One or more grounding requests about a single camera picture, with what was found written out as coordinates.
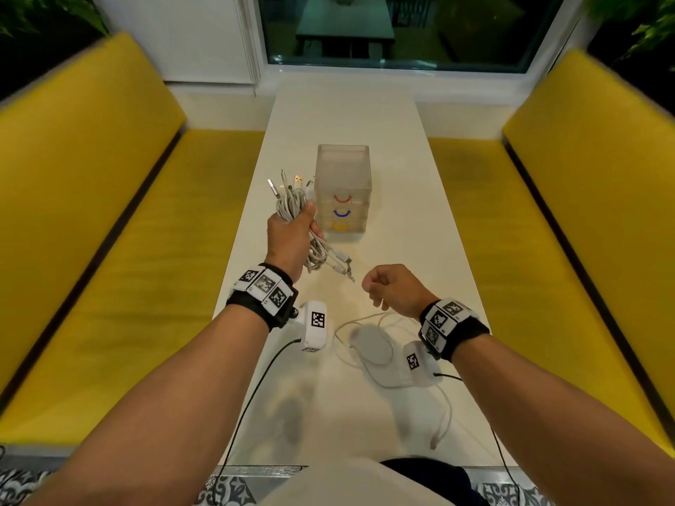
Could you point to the clear plastic drawer organizer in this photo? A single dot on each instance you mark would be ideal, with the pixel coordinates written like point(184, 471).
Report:
point(343, 168)

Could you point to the dark glass window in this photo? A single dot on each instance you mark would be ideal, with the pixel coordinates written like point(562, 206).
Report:
point(474, 31)

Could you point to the black wristband with marker tags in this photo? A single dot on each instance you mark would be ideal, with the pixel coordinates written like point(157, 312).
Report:
point(456, 326)
point(261, 295)

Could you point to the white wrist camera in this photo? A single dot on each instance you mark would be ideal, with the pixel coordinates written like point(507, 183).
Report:
point(315, 326)
point(422, 366)

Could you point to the yellow bench backrest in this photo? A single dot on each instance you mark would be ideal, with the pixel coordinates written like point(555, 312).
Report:
point(74, 189)

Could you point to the right yellow bench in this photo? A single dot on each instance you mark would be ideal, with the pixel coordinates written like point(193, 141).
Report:
point(606, 194)

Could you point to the person's right forearm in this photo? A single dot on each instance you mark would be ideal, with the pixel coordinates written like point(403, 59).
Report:
point(559, 426)

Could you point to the yellow bench seat cushion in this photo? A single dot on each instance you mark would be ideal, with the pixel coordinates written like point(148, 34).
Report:
point(142, 310)
point(517, 247)

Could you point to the person's black trousers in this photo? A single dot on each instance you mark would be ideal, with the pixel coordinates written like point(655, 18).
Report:
point(443, 479)

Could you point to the person's left forearm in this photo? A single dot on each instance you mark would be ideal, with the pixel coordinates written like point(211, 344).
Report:
point(158, 416)

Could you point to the green leafy plant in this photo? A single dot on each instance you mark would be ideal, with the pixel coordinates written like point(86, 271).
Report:
point(643, 21)
point(47, 13)

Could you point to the person's right hand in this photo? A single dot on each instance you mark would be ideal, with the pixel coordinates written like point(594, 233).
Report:
point(401, 289)

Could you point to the person's left hand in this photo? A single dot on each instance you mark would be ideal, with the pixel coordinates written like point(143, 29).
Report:
point(287, 242)

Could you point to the person's white shirt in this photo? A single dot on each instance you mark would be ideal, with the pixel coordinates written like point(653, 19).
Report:
point(337, 484)

